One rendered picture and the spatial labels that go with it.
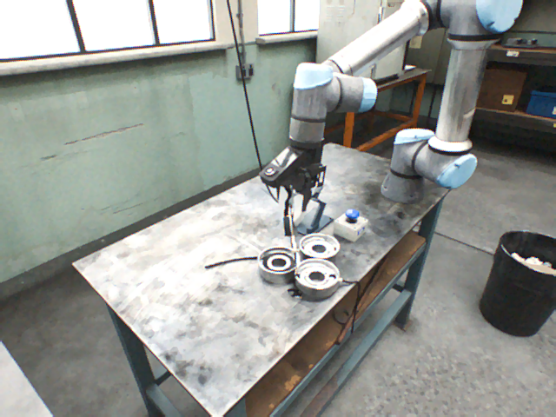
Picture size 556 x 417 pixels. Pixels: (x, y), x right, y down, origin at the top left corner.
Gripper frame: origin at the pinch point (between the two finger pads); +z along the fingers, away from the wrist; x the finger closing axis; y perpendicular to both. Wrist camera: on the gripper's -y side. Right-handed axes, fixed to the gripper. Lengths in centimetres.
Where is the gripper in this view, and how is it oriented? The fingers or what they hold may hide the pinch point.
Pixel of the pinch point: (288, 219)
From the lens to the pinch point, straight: 84.4
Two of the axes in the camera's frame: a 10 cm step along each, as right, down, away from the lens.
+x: -7.3, -3.7, 5.7
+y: 6.7, -2.8, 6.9
